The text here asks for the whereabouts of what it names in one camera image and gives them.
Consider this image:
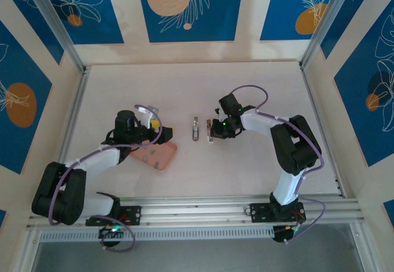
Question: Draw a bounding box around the pink plastic tray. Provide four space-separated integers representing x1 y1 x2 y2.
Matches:
128 140 179 172

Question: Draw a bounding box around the small metal clip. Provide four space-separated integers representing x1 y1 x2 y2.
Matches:
191 116 201 143

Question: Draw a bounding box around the blue panel with peach circle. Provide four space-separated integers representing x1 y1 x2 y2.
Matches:
136 0 246 43

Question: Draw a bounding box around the black electronics board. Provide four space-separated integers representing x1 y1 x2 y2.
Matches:
272 224 302 244
97 225 124 250

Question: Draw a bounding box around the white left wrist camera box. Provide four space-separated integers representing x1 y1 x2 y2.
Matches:
136 104 160 129

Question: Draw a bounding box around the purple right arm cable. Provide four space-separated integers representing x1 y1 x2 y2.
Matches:
230 84 327 245

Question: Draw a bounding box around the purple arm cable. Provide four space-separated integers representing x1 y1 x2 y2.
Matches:
49 104 164 254
230 84 327 245

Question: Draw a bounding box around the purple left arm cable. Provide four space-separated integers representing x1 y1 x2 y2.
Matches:
49 104 164 254

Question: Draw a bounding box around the aluminium side rail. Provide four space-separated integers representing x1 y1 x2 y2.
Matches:
300 62 348 198
58 65 90 166

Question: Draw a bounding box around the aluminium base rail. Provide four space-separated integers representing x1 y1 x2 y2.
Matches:
26 194 367 231

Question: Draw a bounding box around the blue floral wall panel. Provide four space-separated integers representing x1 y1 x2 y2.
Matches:
0 0 65 66
320 0 394 60
0 21 53 175
334 6 394 167
39 0 124 45
260 0 343 41

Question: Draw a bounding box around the aluminium frame post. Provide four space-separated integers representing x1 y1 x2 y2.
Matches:
299 0 355 68
22 0 87 73

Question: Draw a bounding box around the slotted grey cable duct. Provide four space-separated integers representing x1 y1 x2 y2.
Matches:
39 226 275 242

